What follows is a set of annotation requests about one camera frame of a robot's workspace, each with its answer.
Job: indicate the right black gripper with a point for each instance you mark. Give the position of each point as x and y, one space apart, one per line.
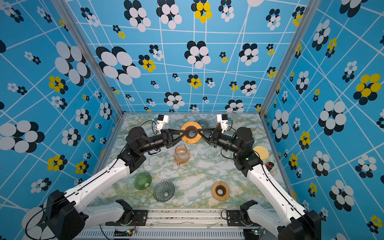
217 134

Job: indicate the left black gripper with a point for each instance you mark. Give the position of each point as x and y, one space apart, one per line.
166 137

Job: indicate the amber glass carafe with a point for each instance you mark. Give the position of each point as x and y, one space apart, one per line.
182 155

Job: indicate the green glass dripper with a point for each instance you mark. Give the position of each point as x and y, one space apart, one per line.
142 181

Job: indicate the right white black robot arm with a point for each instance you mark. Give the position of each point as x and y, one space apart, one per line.
290 221

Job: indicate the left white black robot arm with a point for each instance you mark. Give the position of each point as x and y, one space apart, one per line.
67 213

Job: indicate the grey glass dripper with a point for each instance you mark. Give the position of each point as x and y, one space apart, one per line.
164 191

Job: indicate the grey glass carafe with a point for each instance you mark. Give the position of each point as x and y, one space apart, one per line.
204 123

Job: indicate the red black small tool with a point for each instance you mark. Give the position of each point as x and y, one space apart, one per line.
269 166

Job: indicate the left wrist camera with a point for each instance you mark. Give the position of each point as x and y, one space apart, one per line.
161 121

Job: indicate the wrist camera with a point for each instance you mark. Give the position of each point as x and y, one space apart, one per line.
223 120
161 121

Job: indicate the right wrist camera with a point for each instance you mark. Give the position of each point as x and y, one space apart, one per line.
223 120

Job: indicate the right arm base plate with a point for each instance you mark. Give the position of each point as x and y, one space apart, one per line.
234 219

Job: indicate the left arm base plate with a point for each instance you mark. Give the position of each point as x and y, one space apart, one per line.
141 216

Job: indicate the aluminium front rail frame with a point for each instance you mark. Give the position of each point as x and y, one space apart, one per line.
187 219

